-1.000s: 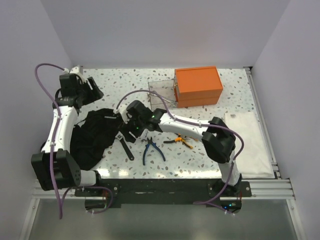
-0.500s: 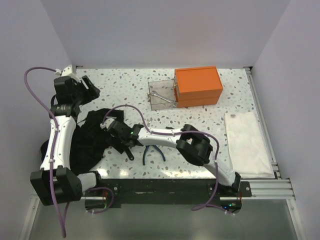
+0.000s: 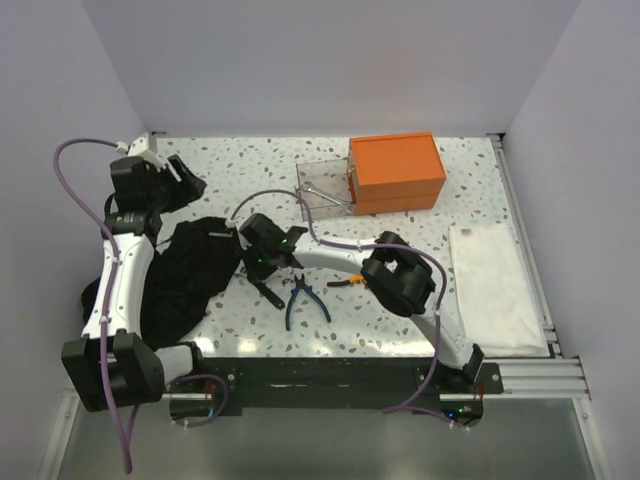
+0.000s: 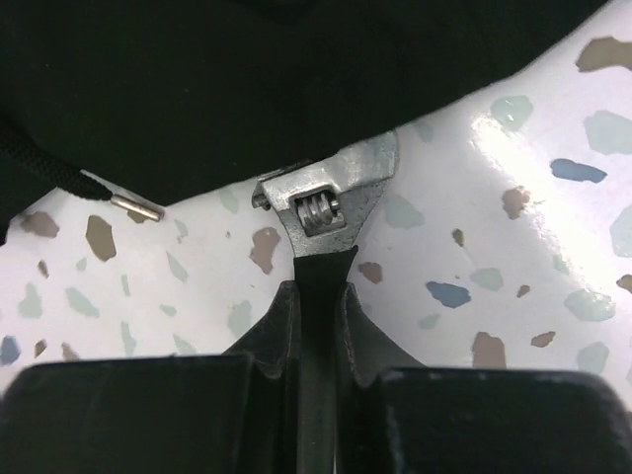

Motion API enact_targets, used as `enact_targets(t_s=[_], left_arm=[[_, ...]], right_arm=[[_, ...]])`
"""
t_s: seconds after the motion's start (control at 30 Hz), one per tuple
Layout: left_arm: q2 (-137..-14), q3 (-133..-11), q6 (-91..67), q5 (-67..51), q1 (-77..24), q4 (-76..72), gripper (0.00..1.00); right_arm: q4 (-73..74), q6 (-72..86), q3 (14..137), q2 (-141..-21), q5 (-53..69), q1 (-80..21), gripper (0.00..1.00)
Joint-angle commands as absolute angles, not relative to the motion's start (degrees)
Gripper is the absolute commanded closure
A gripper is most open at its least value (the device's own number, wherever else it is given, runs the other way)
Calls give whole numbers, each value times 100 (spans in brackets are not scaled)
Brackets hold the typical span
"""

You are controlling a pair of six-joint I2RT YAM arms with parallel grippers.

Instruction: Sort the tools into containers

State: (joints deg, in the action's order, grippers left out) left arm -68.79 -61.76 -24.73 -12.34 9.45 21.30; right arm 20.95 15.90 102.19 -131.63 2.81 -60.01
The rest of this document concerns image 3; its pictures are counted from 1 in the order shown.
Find black-handled adjustable wrench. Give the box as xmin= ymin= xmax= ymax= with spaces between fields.
xmin=235 ymin=268 xmax=285 ymax=310

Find large silver combination wrench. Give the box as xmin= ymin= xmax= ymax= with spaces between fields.
xmin=303 ymin=182 xmax=351 ymax=208

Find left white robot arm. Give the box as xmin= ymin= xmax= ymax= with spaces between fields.
xmin=61 ymin=155 xmax=207 ymax=412

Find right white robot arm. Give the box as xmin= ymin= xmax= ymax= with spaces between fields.
xmin=239 ymin=214 xmax=484 ymax=393

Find clear acrylic drawer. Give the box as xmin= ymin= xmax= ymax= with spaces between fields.
xmin=296 ymin=158 xmax=354 ymax=221

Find orange-black combination pliers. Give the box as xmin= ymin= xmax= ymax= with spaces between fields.
xmin=326 ymin=275 xmax=367 ymax=288

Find orange storage box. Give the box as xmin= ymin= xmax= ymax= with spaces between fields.
xmin=347 ymin=132 xmax=447 ymax=216

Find white folded cloth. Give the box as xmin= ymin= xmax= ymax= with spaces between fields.
xmin=449 ymin=223 xmax=549 ymax=358

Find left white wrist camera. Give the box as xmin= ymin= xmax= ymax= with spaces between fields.
xmin=125 ymin=133 xmax=169 ymax=175

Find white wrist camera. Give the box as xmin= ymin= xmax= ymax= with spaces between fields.
xmin=225 ymin=218 xmax=250 ymax=251
xmin=125 ymin=133 xmax=169 ymax=175

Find blue-handled cutting pliers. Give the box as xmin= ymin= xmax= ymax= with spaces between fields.
xmin=285 ymin=274 xmax=332 ymax=332

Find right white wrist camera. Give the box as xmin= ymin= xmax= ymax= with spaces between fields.
xmin=225 ymin=218 xmax=250 ymax=251

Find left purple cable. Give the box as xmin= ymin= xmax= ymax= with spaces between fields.
xmin=53 ymin=138 xmax=229 ymax=475

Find purple cable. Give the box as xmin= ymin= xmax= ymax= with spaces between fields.
xmin=53 ymin=138 xmax=229 ymax=475
xmin=227 ymin=187 xmax=456 ymax=430

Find black drawstring fabric bag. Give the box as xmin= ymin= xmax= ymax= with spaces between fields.
xmin=81 ymin=214 xmax=240 ymax=350

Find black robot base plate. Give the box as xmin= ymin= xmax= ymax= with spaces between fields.
xmin=148 ymin=356 xmax=503 ymax=419

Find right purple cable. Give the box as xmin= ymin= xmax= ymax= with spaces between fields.
xmin=227 ymin=187 xmax=456 ymax=430

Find aluminium frame rail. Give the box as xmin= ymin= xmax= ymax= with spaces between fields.
xmin=498 ymin=358 xmax=590 ymax=399

